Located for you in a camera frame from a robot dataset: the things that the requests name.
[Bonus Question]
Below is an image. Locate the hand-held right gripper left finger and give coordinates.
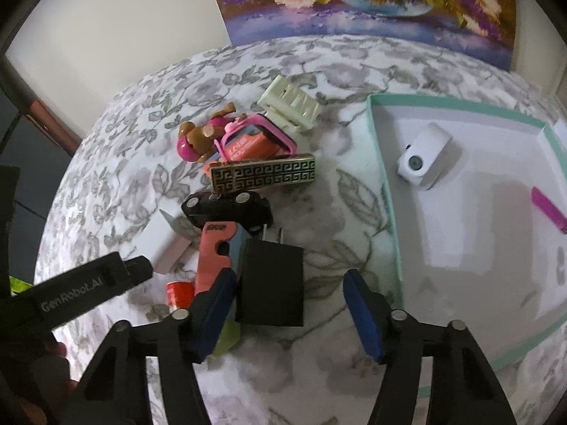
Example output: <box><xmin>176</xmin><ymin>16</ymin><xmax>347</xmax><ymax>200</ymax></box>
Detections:
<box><xmin>60</xmin><ymin>268</ymin><xmax>240</xmax><ymax>425</ymax></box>

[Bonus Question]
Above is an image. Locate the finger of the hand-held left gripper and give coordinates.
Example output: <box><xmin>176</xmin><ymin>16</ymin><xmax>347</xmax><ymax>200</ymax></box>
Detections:
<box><xmin>123</xmin><ymin>255</ymin><xmax>154</xmax><ymax>286</ymax></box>

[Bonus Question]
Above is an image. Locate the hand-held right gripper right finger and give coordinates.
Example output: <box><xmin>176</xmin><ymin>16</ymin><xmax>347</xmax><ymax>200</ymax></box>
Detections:
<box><xmin>343</xmin><ymin>269</ymin><xmax>517</xmax><ymax>425</ymax></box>

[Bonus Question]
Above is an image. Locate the coral utility knife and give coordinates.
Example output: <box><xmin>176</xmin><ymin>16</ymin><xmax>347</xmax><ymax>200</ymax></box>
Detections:
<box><xmin>194</xmin><ymin>220</ymin><xmax>240</xmax><ymax>295</ymax></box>

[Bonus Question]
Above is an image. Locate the black power adapter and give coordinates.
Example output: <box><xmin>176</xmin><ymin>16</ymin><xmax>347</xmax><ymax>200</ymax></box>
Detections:
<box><xmin>235</xmin><ymin>226</ymin><xmax>305</xmax><ymax>328</ymax></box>

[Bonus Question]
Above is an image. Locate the white box with teal rim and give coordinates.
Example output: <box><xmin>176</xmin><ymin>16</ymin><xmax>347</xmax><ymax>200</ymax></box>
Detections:
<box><xmin>366</xmin><ymin>94</ymin><xmax>567</xmax><ymax>399</ymax></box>

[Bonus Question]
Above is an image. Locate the pink toy doll figure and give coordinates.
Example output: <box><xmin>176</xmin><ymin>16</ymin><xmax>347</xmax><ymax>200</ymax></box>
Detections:
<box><xmin>177</xmin><ymin>103</ymin><xmax>237</xmax><ymax>163</ymax></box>

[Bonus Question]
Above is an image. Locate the pink orange blue toy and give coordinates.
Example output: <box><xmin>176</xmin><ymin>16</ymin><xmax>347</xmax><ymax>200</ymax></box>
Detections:
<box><xmin>203</xmin><ymin>114</ymin><xmax>297</xmax><ymax>174</ymax></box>

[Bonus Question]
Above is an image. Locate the person's left hand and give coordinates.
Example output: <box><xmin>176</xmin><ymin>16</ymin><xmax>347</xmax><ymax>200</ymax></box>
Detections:
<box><xmin>43</xmin><ymin>339</ymin><xmax>77</xmax><ymax>388</ymax></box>

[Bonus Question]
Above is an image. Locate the lime green object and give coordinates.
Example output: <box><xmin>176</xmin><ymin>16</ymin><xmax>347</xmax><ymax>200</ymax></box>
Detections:
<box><xmin>9</xmin><ymin>276</ymin><xmax>35</xmax><ymax>296</ymax></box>
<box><xmin>212</xmin><ymin>322</ymin><xmax>243</xmax><ymax>357</ymax></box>

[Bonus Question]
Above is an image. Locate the white small box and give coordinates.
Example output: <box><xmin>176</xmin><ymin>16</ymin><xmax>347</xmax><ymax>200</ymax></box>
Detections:
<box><xmin>151</xmin><ymin>210</ymin><xmax>192</xmax><ymax>275</ymax></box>

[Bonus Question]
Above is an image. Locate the red small cap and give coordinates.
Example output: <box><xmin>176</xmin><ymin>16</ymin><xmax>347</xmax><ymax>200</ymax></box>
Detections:
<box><xmin>166</xmin><ymin>281</ymin><xmax>196</xmax><ymax>316</ymax></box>

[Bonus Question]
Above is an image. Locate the black toy car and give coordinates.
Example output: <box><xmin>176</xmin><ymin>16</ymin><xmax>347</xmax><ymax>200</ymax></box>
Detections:
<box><xmin>181</xmin><ymin>190</ymin><xmax>273</xmax><ymax>234</ymax></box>

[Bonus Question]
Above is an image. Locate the floral printed blanket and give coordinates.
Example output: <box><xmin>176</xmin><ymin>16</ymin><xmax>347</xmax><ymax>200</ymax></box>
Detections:
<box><xmin>33</xmin><ymin>35</ymin><xmax>567</xmax><ymax>425</ymax></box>

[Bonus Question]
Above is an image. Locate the dark door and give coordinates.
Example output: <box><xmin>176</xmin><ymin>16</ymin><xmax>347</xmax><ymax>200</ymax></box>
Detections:
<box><xmin>0</xmin><ymin>89</ymin><xmax>76</xmax><ymax>231</ymax></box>

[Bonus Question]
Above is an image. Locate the brass patterned rectangular case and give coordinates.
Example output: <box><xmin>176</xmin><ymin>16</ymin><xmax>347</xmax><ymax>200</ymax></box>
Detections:
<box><xmin>209</xmin><ymin>153</ymin><xmax>317</xmax><ymax>196</ymax></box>

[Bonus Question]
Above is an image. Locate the pink flat stick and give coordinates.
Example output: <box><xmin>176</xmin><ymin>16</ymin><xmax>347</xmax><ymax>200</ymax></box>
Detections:
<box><xmin>530</xmin><ymin>187</ymin><xmax>567</xmax><ymax>235</ymax></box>

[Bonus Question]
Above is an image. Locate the cream plastic toy chair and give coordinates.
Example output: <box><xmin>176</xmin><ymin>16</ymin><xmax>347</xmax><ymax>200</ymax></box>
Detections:
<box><xmin>257</xmin><ymin>75</ymin><xmax>322</xmax><ymax>134</ymax></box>

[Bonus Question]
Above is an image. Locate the flower painting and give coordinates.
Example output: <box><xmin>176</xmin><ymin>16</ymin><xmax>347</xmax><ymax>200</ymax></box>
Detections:
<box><xmin>204</xmin><ymin>0</ymin><xmax>519</xmax><ymax>72</ymax></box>

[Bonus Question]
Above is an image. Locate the brown wooden frame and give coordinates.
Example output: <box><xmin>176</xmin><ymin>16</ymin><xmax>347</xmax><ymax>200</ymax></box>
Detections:
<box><xmin>24</xmin><ymin>97</ymin><xmax>85</xmax><ymax>155</ymax></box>

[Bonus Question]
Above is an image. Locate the white small camera device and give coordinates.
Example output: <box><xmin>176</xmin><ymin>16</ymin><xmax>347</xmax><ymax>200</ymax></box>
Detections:
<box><xmin>395</xmin><ymin>123</ymin><xmax>453</xmax><ymax>191</ymax></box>

